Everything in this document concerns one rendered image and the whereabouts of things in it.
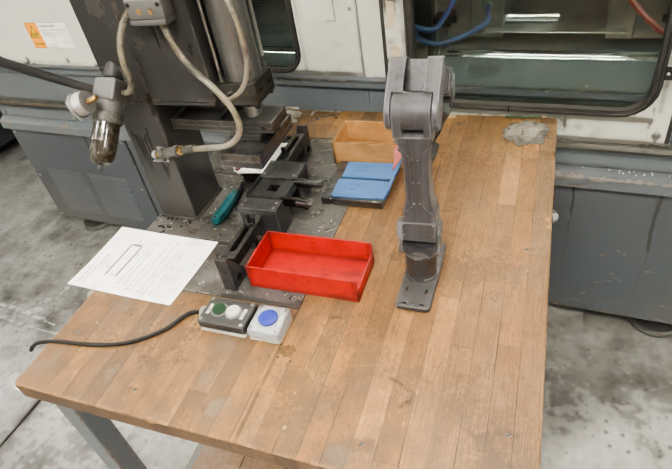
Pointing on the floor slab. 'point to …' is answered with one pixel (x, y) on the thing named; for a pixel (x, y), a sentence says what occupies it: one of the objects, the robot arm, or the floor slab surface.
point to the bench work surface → (347, 340)
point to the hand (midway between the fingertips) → (400, 169)
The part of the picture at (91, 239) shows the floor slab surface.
